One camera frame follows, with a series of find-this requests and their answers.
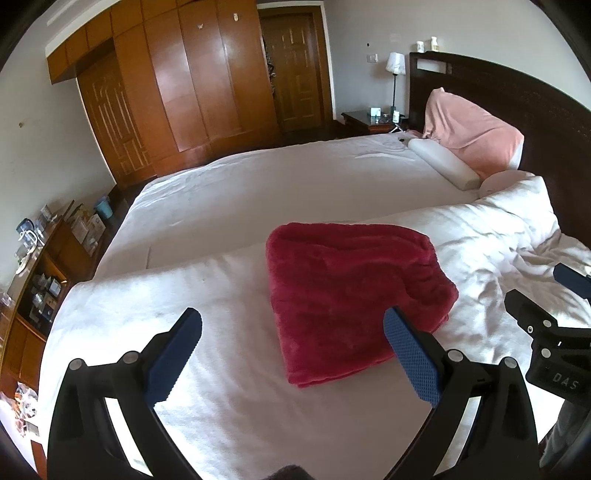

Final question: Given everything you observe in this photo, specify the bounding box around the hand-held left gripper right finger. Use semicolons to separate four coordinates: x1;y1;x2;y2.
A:
384;306;539;480

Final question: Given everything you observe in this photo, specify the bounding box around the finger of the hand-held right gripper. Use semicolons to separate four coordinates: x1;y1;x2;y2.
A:
553;263;591;298
504;288;561;340

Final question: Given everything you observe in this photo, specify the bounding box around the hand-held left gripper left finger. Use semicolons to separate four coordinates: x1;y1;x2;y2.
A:
46;308;204;480

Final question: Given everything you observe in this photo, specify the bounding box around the red fleece blanket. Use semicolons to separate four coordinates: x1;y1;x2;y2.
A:
265;222;459;387

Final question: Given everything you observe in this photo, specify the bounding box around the person's grey clothing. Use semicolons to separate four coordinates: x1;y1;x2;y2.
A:
538;392;587;472

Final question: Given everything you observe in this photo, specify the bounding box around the white duvet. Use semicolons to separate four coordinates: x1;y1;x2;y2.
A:
39;175;591;480

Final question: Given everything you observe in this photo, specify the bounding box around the pale pink round pillow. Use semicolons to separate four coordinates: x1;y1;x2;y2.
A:
480;170;536;199

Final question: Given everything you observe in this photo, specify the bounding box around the wooden side cabinet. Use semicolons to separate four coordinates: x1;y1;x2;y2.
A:
0;217;100;393

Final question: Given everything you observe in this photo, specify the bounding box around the dark wooden headboard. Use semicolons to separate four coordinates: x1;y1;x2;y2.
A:
409;52;591;245

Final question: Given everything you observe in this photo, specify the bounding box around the white neck pillow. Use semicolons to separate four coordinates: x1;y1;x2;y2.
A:
407;137;481;191

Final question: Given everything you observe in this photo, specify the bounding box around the white bed sheet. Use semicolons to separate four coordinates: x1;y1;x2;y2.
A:
92;131;481;282

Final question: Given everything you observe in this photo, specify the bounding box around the dark wooden nightstand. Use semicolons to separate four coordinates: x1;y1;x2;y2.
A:
342;110;411;137

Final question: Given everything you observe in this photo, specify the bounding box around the wooden wardrobe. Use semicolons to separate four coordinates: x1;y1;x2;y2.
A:
46;0;282;188

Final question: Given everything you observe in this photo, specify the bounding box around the white table lamp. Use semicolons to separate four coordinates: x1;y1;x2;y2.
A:
385;52;407;121

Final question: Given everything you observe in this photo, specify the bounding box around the wooden door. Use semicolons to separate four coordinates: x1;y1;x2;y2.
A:
256;4;334;134

